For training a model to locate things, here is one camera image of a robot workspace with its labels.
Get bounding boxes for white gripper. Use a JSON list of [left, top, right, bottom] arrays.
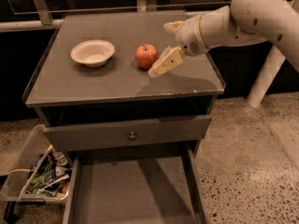
[[148, 15, 208, 77]]

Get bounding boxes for red apple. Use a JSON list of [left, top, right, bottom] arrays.
[[135, 44, 159, 70]]

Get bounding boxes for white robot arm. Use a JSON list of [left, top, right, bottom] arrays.
[[149, 0, 299, 77]]

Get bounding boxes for grey top drawer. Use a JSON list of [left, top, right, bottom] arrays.
[[44, 115, 211, 151]]

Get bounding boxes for round metal drawer knob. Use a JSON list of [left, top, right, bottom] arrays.
[[129, 132, 136, 141]]

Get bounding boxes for grey drawer cabinet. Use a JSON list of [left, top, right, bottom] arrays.
[[21, 10, 226, 224]]

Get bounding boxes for grey open middle drawer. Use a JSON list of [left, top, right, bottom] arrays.
[[63, 142, 207, 224]]

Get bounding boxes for metal railing with brackets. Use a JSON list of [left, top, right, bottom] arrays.
[[0, 0, 237, 34]]

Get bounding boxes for white paper bowl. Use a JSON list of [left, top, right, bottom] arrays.
[[70, 40, 115, 68]]

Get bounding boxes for white diagonal pole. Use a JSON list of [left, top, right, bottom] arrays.
[[246, 46, 285, 108]]

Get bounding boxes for snack packets in bin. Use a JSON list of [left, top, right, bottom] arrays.
[[20, 145, 72, 200]]

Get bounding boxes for clear plastic bin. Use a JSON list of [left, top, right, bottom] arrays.
[[0, 125, 67, 204]]

